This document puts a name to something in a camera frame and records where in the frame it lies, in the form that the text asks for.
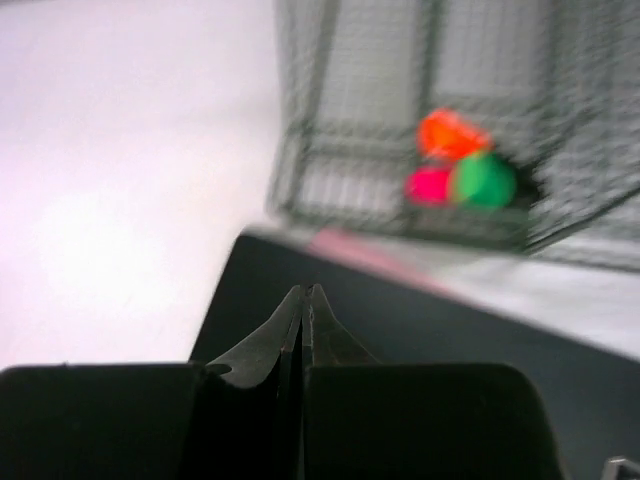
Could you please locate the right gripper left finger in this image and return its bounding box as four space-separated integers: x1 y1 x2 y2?
208 286 303 479

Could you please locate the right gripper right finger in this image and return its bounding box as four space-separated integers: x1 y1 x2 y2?
301 284 378 479

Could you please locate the orange highlighter marker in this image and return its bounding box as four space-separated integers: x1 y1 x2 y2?
416 108 493 162

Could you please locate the pink clipboard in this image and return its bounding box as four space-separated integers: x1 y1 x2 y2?
306 229 451 296

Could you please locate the black clipboard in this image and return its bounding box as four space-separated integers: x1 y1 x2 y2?
191 234 639 479

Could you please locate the green wire desk organizer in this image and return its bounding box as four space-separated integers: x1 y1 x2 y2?
269 1 639 272

